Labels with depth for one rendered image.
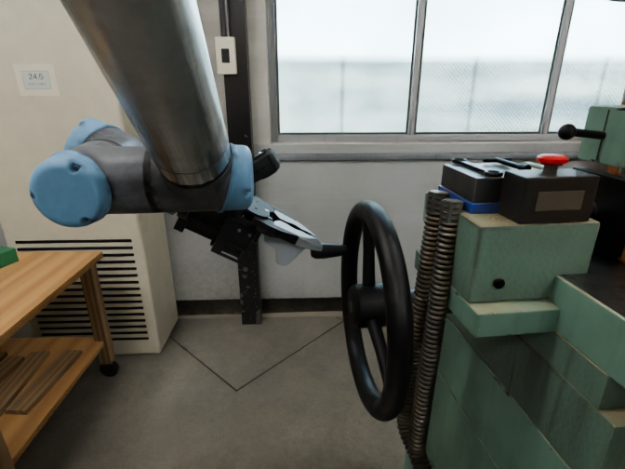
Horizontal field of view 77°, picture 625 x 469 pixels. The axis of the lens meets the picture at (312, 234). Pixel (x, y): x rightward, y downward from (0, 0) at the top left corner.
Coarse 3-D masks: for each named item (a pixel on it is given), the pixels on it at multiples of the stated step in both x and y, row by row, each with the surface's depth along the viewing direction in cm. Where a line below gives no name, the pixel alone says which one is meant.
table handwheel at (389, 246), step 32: (352, 224) 58; (384, 224) 44; (352, 256) 64; (384, 256) 42; (352, 288) 53; (384, 288) 41; (352, 320) 53; (384, 320) 52; (352, 352) 62; (384, 352) 47; (384, 384) 43; (384, 416) 45
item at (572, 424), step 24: (504, 336) 52; (504, 360) 53; (528, 360) 48; (504, 384) 53; (528, 384) 48; (552, 384) 44; (528, 408) 48; (552, 408) 44; (576, 408) 40; (624, 408) 38; (552, 432) 44; (576, 432) 40; (600, 432) 37; (624, 432) 36; (576, 456) 41; (600, 456) 38; (624, 456) 37
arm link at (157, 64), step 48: (96, 0) 20; (144, 0) 21; (192, 0) 24; (96, 48) 23; (144, 48) 23; (192, 48) 25; (144, 96) 27; (192, 96) 28; (144, 144) 34; (192, 144) 33; (192, 192) 40; (240, 192) 42
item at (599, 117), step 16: (592, 112) 51; (608, 112) 48; (624, 112) 46; (592, 128) 51; (608, 128) 48; (624, 128) 46; (592, 144) 51; (608, 144) 48; (624, 144) 46; (592, 160) 51; (608, 160) 49; (624, 160) 47
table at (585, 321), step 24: (600, 264) 45; (624, 264) 45; (552, 288) 43; (576, 288) 40; (600, 288) 40; (624, 288) 40; (456, 312) 45; (480, 312) 41; (504, 312) 41; (528, 312) 41; (552, 312) 42; (576, 312) 40; (600, 312) 37; (624, 312) 36; (480, 336) 42; (576, 336) 40; (600, 336) 37; (624, 336) 34; (600, 360) 37; (624, 360) 35; (624, 384) 35
